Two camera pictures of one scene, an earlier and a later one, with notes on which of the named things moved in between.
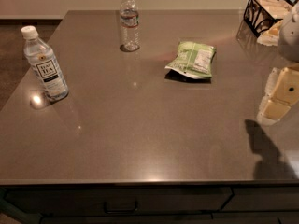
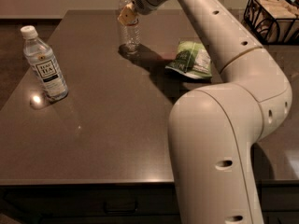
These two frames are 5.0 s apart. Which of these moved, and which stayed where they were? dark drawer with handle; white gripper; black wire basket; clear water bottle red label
Moved: white gripper
Stayed: clear water bottle red label; black wire basket; dark drawer with handle
